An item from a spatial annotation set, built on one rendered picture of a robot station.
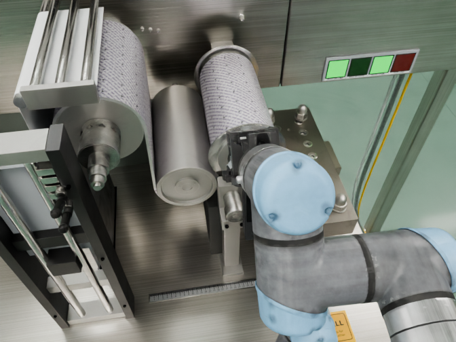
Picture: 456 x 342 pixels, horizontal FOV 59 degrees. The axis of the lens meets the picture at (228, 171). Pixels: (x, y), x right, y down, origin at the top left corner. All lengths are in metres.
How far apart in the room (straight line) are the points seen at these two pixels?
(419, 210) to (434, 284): 1.99
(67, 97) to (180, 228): 0.57
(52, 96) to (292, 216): 0.39
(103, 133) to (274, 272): 0.36
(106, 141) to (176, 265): 0.47
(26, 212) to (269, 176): 0.44
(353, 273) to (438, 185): 2.19
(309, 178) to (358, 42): 0.76
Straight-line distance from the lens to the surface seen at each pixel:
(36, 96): 0.63
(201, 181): 0.81
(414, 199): 2.49
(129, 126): 0.70
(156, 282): 1.02
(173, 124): 0.85
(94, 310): 1.00
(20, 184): 0.66
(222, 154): 0.74
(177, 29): 0.97
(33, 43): 0.77
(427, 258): 0.48
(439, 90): 1.60
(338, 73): 1.13
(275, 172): 0.38
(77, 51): 0.72
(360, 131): 2.76
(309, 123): 1.17
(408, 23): 1.14
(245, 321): 0.97
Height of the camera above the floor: 1.80
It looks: 49 degrees down
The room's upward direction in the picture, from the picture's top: straight up
